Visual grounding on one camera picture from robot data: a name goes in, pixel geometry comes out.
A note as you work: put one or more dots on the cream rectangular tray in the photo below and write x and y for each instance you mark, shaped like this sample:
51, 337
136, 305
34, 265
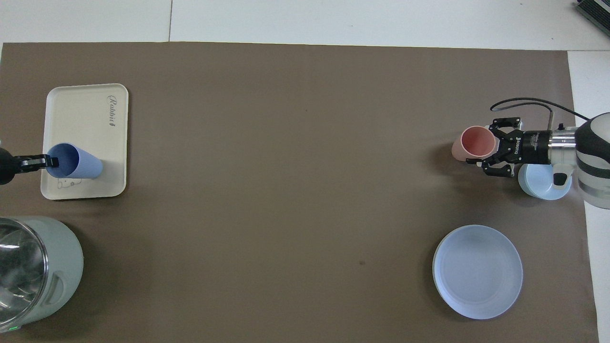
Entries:
86, 124

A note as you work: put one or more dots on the blue plastic plate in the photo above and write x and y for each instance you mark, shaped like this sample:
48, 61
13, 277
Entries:
476, 271

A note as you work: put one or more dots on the blue plastic cup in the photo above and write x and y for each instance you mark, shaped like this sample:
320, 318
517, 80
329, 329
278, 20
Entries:
81, 164

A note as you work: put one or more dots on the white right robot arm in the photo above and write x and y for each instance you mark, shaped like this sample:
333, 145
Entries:
595, 166

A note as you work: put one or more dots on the light blue bowl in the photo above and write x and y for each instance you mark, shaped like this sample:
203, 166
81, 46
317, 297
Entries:
538, 183

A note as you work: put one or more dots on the brown table mat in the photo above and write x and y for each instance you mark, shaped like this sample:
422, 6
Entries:
286, 190

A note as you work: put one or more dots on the grey striped device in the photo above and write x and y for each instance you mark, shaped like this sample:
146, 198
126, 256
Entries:
595, 8

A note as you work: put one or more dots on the glass pot lid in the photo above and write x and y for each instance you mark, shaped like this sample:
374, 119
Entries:
19, 271

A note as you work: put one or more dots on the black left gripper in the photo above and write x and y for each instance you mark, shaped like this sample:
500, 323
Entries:
8, 166

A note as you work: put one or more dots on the pink plastic cup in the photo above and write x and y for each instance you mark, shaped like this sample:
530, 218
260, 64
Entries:
476, 143

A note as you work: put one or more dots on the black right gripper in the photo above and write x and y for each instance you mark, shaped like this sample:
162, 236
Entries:
533, 147

